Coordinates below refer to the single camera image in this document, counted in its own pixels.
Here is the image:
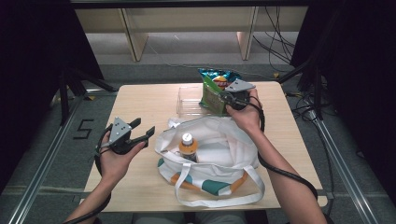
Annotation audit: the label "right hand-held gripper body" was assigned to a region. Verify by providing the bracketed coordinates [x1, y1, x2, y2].
[224, 78, 257, 111]

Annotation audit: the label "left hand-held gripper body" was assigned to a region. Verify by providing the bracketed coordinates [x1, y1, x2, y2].
[104, 116, 148, 156]

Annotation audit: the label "green snack packet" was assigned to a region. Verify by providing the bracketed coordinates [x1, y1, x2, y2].
[199, 75, 233, 116]

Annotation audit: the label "clear acrylic box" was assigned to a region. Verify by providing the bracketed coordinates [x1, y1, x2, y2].
[176, 86, 232, 119]

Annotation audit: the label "white canvas tote bag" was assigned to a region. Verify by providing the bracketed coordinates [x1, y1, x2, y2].
[154, 116, 266, 209]

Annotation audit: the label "person's right hand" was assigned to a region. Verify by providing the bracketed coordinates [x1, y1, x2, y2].
[226, 89, 264, 133]

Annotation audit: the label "person's left hand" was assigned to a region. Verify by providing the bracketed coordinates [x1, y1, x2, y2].
[98, 141, 148, 185]

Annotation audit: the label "orange drink bottle white cap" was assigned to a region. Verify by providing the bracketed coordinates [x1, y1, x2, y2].
[177, 133, 199, 162]

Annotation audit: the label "black metal stand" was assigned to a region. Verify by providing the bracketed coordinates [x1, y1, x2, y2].
[59, 66, 119, 125]
[276, 55, 325, 120]

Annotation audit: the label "person's grey trousers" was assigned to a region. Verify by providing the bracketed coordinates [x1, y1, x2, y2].
[132, 211, 250, 224]

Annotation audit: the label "beige office desk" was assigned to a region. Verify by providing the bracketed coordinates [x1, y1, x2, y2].
[69, 0, 309, 63]

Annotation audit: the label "black curtain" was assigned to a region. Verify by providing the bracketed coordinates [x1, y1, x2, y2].
[290, 0, 396, 198]
[0, 0, 105, 191]

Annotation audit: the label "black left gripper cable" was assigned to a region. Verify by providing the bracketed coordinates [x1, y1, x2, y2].
[62, 124, 114, 224]

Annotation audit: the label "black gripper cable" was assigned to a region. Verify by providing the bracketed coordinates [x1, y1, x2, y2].
[62, 124, 114, 224]
[246, 95, 318, 201]

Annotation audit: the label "black power cable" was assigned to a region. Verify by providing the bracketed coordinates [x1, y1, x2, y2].
[251, 6, 293, 73]
[274, 6, 296, 49]

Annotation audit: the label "aluminium floor rail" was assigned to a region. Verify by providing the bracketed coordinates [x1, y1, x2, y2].
[7, 88, 120, 224]
[306, 108, 381, 224]

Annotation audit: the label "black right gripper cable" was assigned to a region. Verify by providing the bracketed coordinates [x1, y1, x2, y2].
[246, 95, 318, 201]

